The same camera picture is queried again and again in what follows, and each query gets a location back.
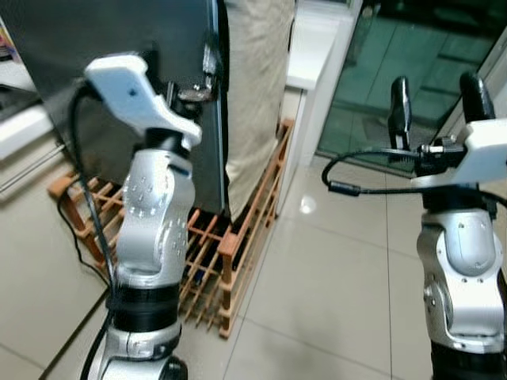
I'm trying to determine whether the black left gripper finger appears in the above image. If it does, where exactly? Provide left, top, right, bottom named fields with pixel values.
left=143, top=41, right=167, bottom=88
left=202, top=38, right=224, bottom=88

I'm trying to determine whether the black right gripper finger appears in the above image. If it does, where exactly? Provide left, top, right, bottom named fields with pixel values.
left=388, top=77, right=414, bottom=151
left=459, top=71, right=496, bottom=124

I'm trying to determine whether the beige hanging cloth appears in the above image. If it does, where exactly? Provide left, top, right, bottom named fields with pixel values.
left=224, top=0, right=296, bottom=220

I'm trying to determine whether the glass sliding door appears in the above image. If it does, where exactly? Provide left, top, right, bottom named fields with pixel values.
left=317, top=0, right=507, bottom=173

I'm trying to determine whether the white window ledge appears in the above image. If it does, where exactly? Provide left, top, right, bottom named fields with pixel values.
left=284, top=0, right=361, bottom=169

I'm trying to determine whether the wooden slatted rack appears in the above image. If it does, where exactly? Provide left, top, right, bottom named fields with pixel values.
left=48, top=119, right=295, bottom=340

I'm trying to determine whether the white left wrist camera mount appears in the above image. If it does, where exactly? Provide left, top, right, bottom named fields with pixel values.
left=83, top=53, right=203, bottom=147

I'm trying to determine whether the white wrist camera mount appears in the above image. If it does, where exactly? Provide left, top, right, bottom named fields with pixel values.
left=412, top=119, right=507, bottom=191
left=83, top=53, right=203, bottom=147

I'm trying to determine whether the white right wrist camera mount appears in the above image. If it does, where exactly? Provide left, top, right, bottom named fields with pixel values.
left=412, top=119, right=507, bottom=191

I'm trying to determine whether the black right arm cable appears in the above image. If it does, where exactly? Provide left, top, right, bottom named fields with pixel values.
left=321, top=148, right=507, bottom=208

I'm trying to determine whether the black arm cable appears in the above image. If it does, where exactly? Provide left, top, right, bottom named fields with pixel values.
left=321, top=148, right=507, bottom=208
left=67, top=83, right=120, bottom=380

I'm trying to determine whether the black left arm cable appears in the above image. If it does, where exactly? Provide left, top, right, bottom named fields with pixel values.
left=67, top=83, right=120, bottom=380

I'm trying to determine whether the black floor cable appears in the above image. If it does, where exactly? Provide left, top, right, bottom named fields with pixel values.
left=55, top=194, right=112, bottom=287

